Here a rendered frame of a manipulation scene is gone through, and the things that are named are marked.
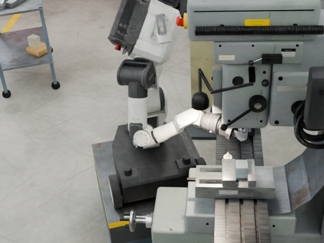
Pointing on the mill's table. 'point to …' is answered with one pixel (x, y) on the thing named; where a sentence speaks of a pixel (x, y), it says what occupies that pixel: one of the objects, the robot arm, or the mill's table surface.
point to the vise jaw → (228, 172)
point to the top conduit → (295, 30)
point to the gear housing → (257, 51)
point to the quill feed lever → (261, 105)
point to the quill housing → (244, 95)
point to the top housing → (252, 17)
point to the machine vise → (217, 170)
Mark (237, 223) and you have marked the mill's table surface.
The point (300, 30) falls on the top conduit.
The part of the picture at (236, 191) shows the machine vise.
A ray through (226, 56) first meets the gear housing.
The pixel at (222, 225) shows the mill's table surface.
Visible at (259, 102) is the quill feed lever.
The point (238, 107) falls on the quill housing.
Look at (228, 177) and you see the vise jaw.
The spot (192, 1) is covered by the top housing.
